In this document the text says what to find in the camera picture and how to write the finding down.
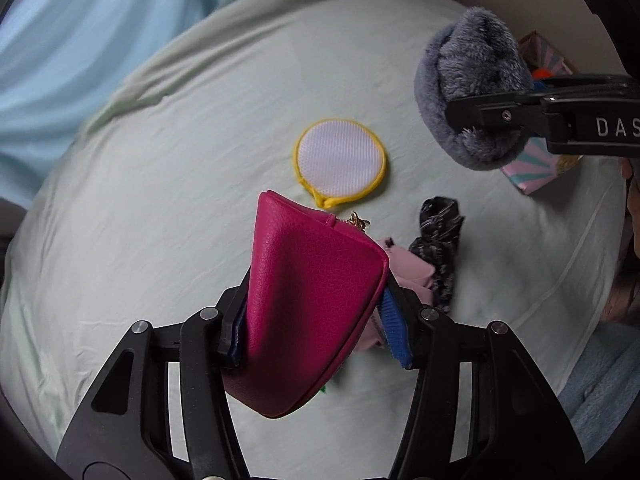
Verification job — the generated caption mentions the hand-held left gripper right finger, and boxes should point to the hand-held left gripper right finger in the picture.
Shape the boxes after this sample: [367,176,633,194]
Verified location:
[377,277,587,480]

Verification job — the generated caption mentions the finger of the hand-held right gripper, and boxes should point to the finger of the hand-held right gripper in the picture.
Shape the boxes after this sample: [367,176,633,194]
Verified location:
[444,92,551,137]
[520,74,636,97]

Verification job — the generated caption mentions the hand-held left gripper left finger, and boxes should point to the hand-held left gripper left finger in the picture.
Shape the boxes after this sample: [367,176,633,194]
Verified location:
[55,266,252,480]

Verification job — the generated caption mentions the grey fluffy slipper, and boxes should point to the grey fluffy slipper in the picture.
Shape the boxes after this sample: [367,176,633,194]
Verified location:
[414,6,536,171]

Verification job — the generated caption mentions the magenta leather pouch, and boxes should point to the magenta leather pouch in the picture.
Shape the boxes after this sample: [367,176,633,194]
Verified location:
[222,190,391,420]

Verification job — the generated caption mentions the pink cloth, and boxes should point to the pink cloth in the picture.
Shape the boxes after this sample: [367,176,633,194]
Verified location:
[365,236,437,353]

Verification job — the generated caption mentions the pink and blue striped box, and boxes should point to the pink and blue striped box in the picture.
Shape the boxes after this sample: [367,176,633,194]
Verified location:
[500,30,586,195]

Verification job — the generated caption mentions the black patterned cloth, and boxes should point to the black patterned cloth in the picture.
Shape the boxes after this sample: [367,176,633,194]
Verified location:
[407,196,466,313]

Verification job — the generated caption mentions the pale green bed sheet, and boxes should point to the pale green bed sheet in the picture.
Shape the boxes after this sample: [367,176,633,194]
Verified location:
[0,0,628,480]

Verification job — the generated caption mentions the yellow-rimmed white mesh pad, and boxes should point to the yellow-rimmed white mesh pad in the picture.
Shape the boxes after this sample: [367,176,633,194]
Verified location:
[292,119,388,210]

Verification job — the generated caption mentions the light blue cloth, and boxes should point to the light blue cloth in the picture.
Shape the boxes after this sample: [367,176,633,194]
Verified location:
[0,0,251,211]

